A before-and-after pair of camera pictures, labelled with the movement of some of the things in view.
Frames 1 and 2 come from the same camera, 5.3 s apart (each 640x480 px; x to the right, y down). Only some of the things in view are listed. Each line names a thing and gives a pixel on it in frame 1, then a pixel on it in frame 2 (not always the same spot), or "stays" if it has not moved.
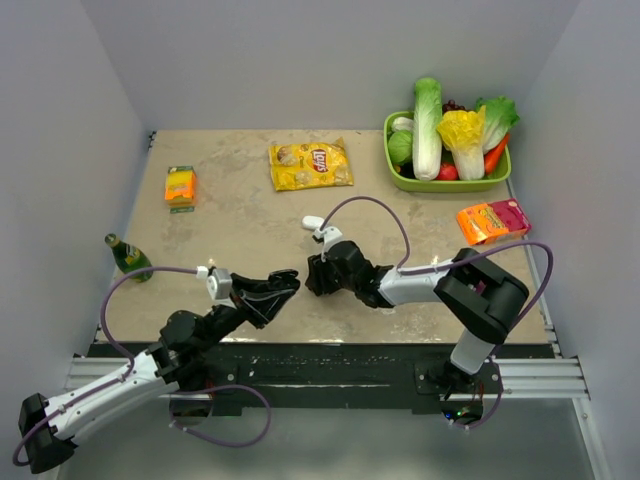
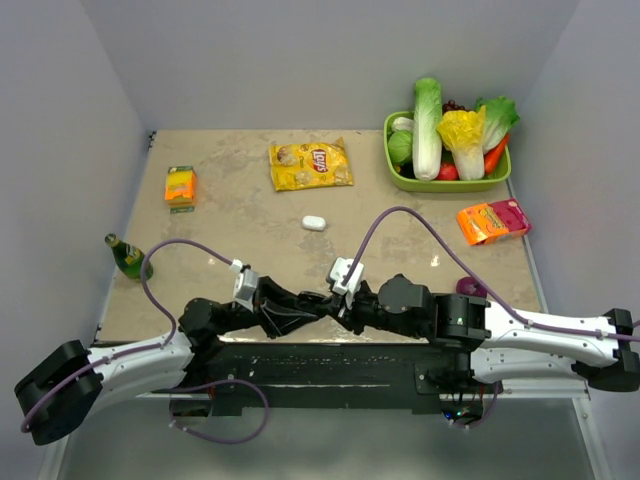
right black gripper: [318, 276] → [338, 310]
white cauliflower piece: [402, 123] stays
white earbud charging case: [312, 222] stays
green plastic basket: [406, 183] stays
